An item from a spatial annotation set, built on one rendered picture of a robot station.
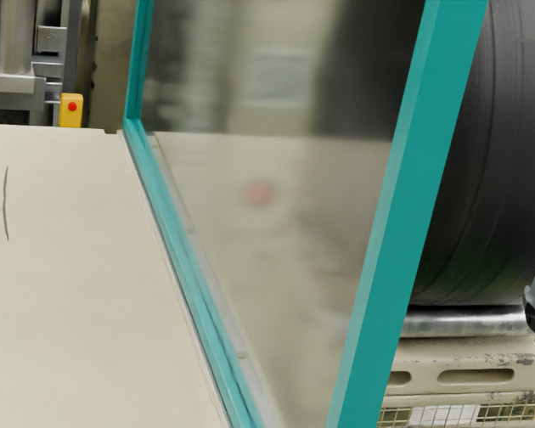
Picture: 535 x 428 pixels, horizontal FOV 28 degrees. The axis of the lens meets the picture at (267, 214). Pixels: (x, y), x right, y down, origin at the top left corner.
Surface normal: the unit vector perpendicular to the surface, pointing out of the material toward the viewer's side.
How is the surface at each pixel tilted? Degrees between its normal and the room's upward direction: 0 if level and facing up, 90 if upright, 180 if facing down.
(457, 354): 0
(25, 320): 0
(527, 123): 72
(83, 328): 0
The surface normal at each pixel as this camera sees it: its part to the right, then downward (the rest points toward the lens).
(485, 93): -0.42, 0.05
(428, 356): 0.16, -0.88
